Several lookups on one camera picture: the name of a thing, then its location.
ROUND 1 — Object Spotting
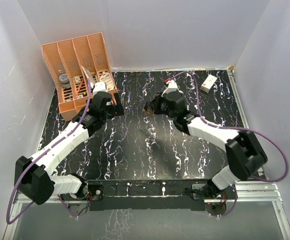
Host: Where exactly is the white red small box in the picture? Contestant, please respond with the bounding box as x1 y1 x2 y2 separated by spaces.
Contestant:
200 74 218 93

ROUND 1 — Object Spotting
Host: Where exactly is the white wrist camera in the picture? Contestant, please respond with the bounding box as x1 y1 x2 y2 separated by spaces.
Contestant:
92 81 108 95
162 79 178 95

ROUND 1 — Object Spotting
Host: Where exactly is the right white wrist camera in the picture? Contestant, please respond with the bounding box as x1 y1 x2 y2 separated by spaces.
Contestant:
162 79 178 95

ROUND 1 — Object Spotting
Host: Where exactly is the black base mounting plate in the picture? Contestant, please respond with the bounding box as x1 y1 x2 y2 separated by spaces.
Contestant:
59 178 238 213

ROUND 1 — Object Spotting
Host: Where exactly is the white packaged card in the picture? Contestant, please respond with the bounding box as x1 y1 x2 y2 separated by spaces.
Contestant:
81 66 98 89

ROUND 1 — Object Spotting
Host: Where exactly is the grey round tin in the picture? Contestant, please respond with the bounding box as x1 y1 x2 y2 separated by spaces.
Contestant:
58 70 71 89

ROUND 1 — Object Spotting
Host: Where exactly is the orange pencil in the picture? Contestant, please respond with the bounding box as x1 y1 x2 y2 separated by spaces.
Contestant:
75 79 86 95

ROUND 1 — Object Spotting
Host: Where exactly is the white label packet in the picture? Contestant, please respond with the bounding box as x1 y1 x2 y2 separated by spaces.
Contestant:
99 71 116 91

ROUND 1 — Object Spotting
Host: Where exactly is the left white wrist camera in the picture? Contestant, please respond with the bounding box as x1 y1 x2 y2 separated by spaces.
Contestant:
92 81 108 95

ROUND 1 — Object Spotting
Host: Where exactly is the orange plastic file organizer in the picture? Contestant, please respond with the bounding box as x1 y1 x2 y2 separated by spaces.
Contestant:
41 32 118 121

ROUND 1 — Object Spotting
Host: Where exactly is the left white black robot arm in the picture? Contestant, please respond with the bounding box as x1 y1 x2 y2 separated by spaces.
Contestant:
14 91 124 205

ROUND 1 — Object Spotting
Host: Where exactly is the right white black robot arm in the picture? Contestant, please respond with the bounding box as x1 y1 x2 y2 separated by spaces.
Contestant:
144 91 268 199

